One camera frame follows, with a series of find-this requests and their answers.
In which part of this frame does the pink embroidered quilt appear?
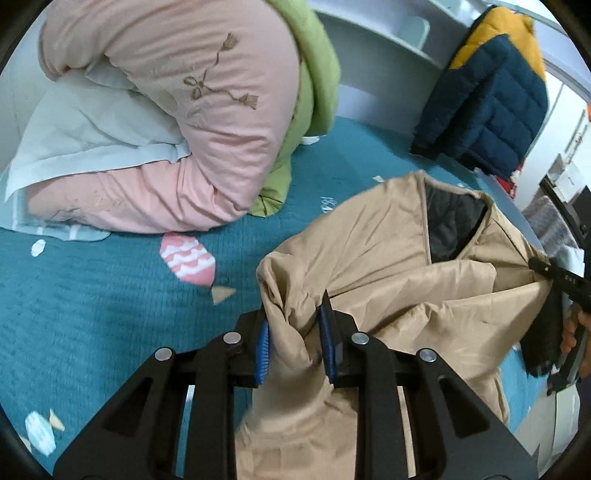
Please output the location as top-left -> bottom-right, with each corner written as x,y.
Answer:
25,0 -> 303,234

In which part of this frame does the grey patterned cloth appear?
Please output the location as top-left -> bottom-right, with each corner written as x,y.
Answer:
522,194 -> 585,260

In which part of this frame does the grey white headboard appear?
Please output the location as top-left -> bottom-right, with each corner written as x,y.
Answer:
308,0 -> 465,139

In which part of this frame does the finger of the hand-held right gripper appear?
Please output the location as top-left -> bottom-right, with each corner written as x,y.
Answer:
527,257 -> 555,279

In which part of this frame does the blue and yellow puffer jacket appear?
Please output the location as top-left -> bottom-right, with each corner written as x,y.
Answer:
410,4 -> 550,180

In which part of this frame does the green quilt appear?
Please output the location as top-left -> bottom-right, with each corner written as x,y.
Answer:
248,0 -> 342,219

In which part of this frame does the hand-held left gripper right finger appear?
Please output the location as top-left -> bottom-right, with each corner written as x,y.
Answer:
318,289 -> 539,480

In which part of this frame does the white pillow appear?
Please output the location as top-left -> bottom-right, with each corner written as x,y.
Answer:
4,60 -> 193,204

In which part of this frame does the tan jacket with dark lining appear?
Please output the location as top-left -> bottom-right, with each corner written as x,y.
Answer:
234,170 -> 567,480

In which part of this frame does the red cloth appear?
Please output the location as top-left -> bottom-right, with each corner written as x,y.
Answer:
501,161 -> 527,200

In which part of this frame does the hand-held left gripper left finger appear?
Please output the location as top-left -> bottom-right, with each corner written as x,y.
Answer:
53,309 -> 271,480

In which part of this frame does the teal printed bed sheet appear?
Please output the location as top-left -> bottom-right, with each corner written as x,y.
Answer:
0,115 -> 557,480

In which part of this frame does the person's right hand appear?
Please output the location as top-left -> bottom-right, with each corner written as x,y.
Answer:
560,305 -> 591,366

